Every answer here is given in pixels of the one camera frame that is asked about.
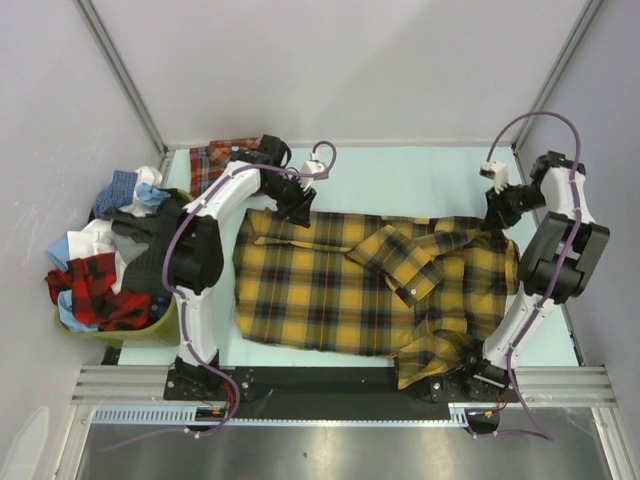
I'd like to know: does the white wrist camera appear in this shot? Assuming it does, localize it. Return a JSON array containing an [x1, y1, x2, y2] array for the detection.
[[479, 161, 509, 194], [299, 160, 329, 191]]

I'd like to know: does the light blue shirt in bin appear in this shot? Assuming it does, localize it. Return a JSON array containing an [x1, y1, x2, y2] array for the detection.
[[45, 181, 171, 335]]

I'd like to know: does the aluminium right corner post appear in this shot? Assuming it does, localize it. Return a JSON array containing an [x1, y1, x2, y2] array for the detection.
[[512, 0, 605, 159]]

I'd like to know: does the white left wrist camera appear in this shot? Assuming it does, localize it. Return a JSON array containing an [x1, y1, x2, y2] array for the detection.
[[299, 160, 329, 191]]

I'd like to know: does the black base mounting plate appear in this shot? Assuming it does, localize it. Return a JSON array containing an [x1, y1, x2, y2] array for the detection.
[[163, 366, 516, 422]]

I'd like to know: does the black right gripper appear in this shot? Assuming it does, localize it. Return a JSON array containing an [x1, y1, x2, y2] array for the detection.
[[481, 182, 547, 232]]

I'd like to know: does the white shirt in bin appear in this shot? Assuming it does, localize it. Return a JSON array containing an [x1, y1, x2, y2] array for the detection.
[[67, 166, 163, 294]]

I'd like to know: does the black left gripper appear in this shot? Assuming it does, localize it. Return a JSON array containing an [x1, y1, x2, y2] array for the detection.
[[259, 174, 316, 229]]

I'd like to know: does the aluminium corner post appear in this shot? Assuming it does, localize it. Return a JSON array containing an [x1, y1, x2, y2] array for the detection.
[[512, 0, 605, 159], [73, 0, 167, 159]]

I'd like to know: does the white slotted cable duct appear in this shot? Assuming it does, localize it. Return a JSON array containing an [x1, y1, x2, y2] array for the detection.
[[93, 405, 469, 428]]

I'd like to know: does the aluminium left corner post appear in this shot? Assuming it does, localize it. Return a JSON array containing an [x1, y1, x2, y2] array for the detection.
[[73, 0, 167, 159]]

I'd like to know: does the red black buffalo plaid shirt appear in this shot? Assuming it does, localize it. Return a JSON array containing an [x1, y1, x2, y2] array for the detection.
[[45, 252, 152, 333]]

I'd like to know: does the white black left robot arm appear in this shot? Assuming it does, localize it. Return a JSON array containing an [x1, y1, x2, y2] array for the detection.
[[161, 135, 333, 401]]

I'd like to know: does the olive green laundry bin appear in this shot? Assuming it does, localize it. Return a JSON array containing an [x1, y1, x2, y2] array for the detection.
[[54, 189, 191, 347]]

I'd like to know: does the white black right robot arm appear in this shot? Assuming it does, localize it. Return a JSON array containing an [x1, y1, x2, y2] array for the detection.
[[461, 151, 610, 401]]

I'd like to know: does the folded red plaid shirt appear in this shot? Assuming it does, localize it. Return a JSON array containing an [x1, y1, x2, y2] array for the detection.
[[189, 137, 262, 197]]

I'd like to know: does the yellow plaid long sleeve shirt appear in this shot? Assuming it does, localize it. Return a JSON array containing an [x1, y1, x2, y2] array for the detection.
[[233, 209, 520, 389]]

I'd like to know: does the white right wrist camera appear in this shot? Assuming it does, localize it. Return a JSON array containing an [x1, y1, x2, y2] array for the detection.
[[479, 161, 509, 194]]

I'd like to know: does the aluminium frame front rail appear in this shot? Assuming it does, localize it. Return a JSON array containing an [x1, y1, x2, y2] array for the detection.
[[72, 365, 617, 408]]

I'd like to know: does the blue patterned shirt in bin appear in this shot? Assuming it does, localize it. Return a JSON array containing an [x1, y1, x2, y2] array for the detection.
[[92, 170, 138, 220]]

